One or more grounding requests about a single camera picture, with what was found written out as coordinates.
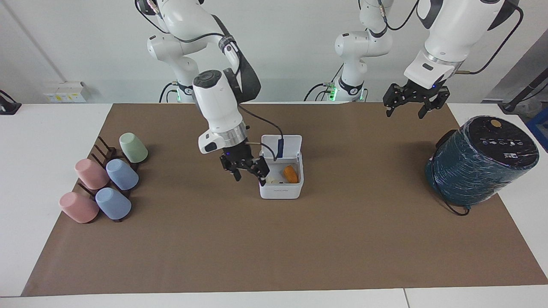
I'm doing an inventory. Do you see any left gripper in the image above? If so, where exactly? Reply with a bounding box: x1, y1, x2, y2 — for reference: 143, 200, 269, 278
382, 80, 450, 120

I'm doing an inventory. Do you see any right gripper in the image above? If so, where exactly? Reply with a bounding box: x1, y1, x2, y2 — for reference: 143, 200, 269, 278
219, 142, 271, 187

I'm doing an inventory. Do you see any small white lidded bin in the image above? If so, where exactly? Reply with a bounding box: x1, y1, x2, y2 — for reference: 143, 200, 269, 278
259, 134, 305, 200

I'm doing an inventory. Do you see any dark teal round bin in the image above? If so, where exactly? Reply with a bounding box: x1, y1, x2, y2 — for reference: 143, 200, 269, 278
424, 115, 540, 208

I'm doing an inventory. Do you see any black stand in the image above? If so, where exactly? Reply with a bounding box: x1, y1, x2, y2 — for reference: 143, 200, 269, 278
0, 89, 22, 116
500, 70, 548, 114

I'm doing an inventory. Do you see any pale green cup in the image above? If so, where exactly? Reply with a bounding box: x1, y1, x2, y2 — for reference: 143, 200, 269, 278
119, 132, 149, 164

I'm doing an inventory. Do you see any light blue cup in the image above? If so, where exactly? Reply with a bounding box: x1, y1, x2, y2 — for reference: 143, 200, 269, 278
95, 187, 132, 221
105, 158, 140, 191

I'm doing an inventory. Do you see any blue crate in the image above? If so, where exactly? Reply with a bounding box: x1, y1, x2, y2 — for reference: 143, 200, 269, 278
525, 106, 548, 153

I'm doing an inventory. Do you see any dark wooden cup rack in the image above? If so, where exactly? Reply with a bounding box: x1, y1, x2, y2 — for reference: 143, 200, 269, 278
77, 136, 149, 223

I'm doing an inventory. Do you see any pink cup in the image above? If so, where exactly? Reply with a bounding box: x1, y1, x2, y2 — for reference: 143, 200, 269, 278
74, 158, 110, 190
59, 192, 100, 224

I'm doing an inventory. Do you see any thin black cable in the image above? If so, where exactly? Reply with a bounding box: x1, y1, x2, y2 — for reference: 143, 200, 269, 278
429, 130, 471, 217

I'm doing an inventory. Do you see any white wall socket strip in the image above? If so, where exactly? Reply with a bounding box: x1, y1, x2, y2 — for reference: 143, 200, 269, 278
42, 81, 89, 104

